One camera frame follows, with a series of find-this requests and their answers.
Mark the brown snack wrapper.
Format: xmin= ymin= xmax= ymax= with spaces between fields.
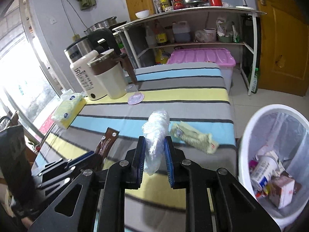
xmin=93 ymin=127 xmax=119 ymax=171

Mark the clear plastic bag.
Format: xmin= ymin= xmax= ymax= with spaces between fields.
xmin=142 ymin=109 xmax=170 ymax=176

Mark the white yogurt cup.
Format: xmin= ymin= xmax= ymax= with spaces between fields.
xmin=250 ymin=156 xmax=279 ymax=191

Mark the white trash bin with liner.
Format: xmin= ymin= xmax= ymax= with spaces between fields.
xmin=238 ymin=104 xmax=308 ymax=230

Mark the pale yellow snack wrapper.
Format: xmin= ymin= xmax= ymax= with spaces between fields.
xmin=170 ymin=122 xmax=219 ymax=154

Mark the tissue pack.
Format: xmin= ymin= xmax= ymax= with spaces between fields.
xmin=51 ymin=91 xmax=86 ymax=129

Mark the striped tablecloth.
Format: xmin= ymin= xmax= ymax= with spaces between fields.
xmin=34 ymin=63 xmax=237 ymax=231

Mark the white thermos kettle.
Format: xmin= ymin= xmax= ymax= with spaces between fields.
xmin=70 ymin=50 xmax=107 ymax=101

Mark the brown white blender cup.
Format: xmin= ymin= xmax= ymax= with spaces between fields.
xmin=87 ymin=49 xmax=137 ymax=99

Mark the pink lid storage box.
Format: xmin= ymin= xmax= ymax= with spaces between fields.
xmin=167 ymin=48 xmax=236 ymax=92

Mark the steel electric kettle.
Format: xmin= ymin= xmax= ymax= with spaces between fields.
xmin=64 ymin=28 xmax=121 ymax=63

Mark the white metal shelf rack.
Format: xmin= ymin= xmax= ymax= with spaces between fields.
xmin=115 ymin=6 xmax=266 ymax=89

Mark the plastic oil jug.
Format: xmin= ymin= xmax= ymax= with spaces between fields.
xmin=172 ymin=21 xmax=191 ymax=43

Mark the steel pot with lid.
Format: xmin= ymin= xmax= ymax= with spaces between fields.
xmin=84 ymin=16 xmax=117 ymax=35

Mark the white small bowl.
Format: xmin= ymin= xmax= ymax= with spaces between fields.
xmin=135 ymin=10 xmax=150 ymax=19

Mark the yellow wooden door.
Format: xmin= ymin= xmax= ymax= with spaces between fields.
xmin=257 ymin=0 xmax=308 ymax=96

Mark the wooden cutting board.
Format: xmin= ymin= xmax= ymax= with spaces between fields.
xmin=126 ymin=0 xmax=156 ymax=21

